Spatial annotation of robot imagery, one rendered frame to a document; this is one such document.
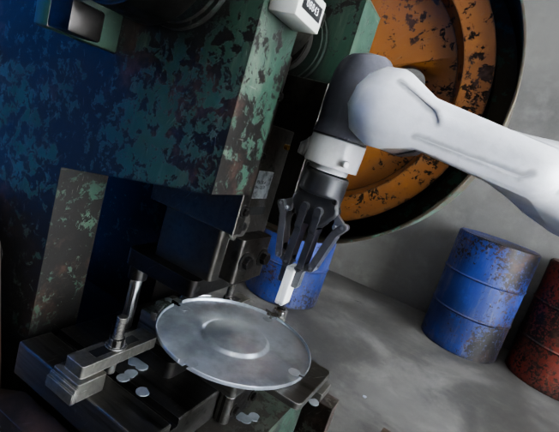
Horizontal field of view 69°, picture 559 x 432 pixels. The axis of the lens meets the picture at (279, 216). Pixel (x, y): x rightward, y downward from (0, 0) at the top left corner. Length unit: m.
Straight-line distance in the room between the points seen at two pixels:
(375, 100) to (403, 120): 0.04
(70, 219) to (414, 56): 0.80
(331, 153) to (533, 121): 3.43
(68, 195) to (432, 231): 3.49
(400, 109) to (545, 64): 3.60
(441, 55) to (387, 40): 0.13
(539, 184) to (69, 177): 0.68
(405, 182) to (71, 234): 0.69
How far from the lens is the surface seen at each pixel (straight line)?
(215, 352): 0.73
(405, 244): 4.01
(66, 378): 0.72
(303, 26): 0.57
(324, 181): 0.63
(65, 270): 0.84
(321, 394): 1.00
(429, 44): 1.06
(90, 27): 0.61
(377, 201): 0.98
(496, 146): 0.51
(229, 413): 0.80
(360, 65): 0.64
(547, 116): 4.00
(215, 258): 0.69
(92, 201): 0.81
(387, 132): 0.51
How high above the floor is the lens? 1.16
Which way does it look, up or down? 11 degrees down
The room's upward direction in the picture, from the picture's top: 17 degrees clockwise
